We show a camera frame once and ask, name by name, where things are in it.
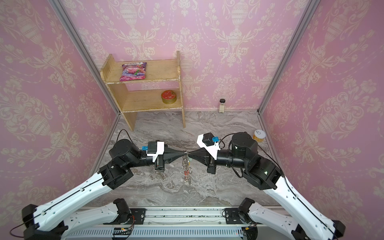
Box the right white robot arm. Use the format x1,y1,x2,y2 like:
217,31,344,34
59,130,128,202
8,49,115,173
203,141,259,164
188,132,346,240

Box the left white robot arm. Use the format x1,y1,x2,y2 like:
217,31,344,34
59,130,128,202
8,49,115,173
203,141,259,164
20,138,187,240

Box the spice jar black lid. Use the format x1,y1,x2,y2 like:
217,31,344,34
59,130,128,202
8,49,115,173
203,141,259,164
219,99,226,113

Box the red gold round tin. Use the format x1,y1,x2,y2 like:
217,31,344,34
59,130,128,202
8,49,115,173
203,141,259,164
161,90,177,105

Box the orange fruit can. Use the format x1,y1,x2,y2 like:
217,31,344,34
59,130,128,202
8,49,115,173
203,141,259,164
253,130,267,143

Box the pink snack bag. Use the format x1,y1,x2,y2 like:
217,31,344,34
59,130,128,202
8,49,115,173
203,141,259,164
120,62,147,82

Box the wooden two-tier shelf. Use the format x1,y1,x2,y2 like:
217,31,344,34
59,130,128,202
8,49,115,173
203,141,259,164
100,51,186,131

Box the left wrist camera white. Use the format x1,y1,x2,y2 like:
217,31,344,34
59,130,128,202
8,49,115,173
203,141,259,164
141,141,165,163

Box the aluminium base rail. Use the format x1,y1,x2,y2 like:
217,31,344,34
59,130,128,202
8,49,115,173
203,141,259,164
86,205,250,226

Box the white perforated cable tray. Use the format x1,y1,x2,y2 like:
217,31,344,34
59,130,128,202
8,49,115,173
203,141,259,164
67,227,243,240

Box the aluminium corner post left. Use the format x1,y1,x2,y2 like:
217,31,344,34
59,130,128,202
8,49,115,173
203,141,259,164
48,0,120,115

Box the aluminium corner post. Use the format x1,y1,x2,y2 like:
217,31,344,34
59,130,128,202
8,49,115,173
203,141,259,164
258,0,321,116
48,0,120,115

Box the aluminium corner post right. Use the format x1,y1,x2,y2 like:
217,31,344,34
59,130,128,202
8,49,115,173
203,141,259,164
258,0,321,116

